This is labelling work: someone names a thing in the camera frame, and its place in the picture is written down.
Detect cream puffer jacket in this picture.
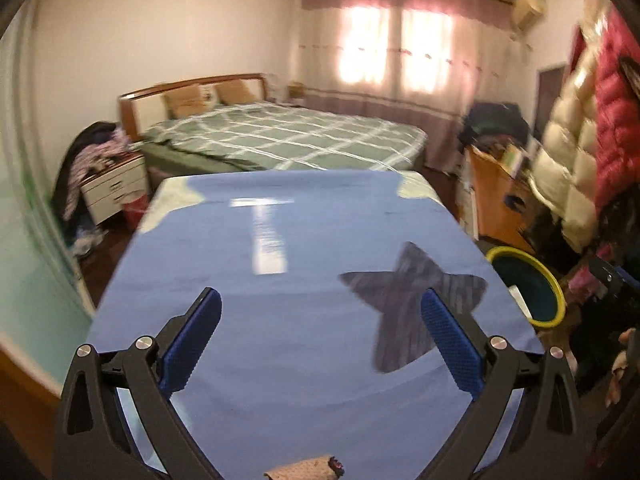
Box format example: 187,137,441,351
532,20,613,253

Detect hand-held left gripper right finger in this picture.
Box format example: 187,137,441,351
420,287,581,480

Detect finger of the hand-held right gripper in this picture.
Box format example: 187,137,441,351
590,255,640,306

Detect crumpled plastic bags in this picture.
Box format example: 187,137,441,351
72,227,106,258

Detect green white books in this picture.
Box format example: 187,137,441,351
500,142,531,176

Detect pink curtains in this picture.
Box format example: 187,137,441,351
295,0,516,166

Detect heap of dark clothes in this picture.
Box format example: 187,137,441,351
459,102,531,151

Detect air conditioner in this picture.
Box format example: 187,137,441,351
510,0,547,41

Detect red bucket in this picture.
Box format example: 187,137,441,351
122,195,151,233

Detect blue printed tablecloth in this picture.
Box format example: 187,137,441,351
87,170,546,480

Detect bed with green checked cover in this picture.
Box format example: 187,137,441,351
140,101,428,173

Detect dark wooden door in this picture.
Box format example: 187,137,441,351
534,64,568,136

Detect wardrobe sliding door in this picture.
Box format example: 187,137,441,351
0,0,98,361

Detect white nightstand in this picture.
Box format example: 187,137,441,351
80,152,151,226

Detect red puffer jacket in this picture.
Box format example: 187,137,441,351
595,5,640,211

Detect wooden desk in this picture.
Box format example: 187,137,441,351
467,145,538,253

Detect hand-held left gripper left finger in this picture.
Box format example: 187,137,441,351
52,286,223,480

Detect brown pillow with face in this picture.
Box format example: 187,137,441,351
164,86,206,117

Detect wooden headboard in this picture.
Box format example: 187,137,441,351
118,73,268,143

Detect pile of clothes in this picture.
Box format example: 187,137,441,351
52,121,146,226

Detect plain brown pillow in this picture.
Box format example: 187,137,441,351
215,81,257,106

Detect blue bin yellow rim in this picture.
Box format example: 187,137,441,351
485,246,568,330

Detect tan knitted cloth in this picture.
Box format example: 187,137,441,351
264,455,347,480

